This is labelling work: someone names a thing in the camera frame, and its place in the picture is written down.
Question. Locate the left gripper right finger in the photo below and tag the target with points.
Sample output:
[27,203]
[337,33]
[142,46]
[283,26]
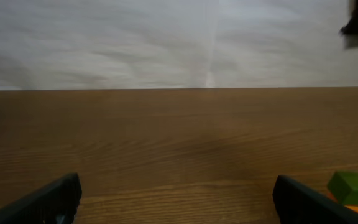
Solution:
[303,202]

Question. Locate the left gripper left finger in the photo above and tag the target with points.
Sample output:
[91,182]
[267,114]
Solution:
[42,202]

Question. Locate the green cube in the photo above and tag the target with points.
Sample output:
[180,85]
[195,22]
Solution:
[351,188]

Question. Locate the orange cube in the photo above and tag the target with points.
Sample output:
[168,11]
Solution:
[357,210]

